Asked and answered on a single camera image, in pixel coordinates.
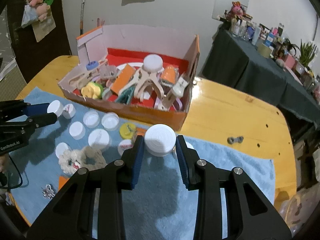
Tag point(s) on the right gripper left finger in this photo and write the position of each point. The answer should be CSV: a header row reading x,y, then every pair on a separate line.
x,y
132,159

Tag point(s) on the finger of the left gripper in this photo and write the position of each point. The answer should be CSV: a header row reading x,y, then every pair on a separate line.
x,y
41,120
37,109

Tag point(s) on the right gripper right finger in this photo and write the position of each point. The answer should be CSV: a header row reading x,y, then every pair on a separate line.
x,y
187,159

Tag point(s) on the white bottle cap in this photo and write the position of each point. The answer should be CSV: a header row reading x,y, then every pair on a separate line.
x,y
55,107

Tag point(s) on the large white jar lid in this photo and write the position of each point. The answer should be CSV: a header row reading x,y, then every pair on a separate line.
x,y
160,140

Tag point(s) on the white cap red logo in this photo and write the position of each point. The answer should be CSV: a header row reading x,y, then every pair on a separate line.
x,y
124,145

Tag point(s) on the yellow bottle cap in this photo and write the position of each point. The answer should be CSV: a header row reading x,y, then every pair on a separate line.
x,y
127,130

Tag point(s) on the white cap with red print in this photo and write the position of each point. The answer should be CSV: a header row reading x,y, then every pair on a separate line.
x,y
69,111

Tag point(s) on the small white flat cap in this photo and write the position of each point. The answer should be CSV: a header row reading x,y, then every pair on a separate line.
x,y
61,148

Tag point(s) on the large white printed lid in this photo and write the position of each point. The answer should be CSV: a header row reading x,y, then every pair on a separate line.
x,y
99,139

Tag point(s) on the upturned white cap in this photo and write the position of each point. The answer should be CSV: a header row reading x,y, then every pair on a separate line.
x,y
91,119
110,121

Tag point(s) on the plain white cap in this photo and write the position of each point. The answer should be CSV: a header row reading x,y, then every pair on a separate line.
x,y
77,130

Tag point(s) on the light blue towel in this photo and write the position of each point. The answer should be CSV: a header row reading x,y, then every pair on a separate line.
x,y
159,207

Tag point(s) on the yellow flower toy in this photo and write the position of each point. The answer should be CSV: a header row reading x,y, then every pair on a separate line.
x,y
92,90

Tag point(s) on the silver metal clip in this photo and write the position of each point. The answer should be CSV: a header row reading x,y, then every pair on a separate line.
x,y
48,191

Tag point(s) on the blue numbered cap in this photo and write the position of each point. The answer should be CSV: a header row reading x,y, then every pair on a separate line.
x,y
91,65

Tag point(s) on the large wooden clothespin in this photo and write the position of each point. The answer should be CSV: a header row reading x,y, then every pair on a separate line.
x,y
145,80

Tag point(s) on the orange thread spool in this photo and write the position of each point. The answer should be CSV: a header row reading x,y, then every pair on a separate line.
x,y
169,76

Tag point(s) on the white round lid in box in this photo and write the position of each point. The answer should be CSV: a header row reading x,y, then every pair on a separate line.
x,y
152,63

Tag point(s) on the pink plush toy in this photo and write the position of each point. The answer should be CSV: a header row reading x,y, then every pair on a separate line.
x,y
41,8

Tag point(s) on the dark green tablecloth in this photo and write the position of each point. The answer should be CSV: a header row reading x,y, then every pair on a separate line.
x,y
236,63

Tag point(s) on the orange cardboard box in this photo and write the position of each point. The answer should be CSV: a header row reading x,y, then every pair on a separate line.
x,y
120,51

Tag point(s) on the pink bunny plush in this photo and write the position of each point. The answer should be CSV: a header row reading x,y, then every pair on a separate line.
x,y
236,10

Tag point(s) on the potted green plant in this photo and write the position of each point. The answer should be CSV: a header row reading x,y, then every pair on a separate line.
x,y
307,53

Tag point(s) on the cream knitted rope toy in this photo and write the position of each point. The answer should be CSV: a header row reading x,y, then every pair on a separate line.
x,y
72,160

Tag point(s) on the orange handled broom stick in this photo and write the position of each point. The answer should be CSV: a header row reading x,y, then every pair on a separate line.
x,y
82,17

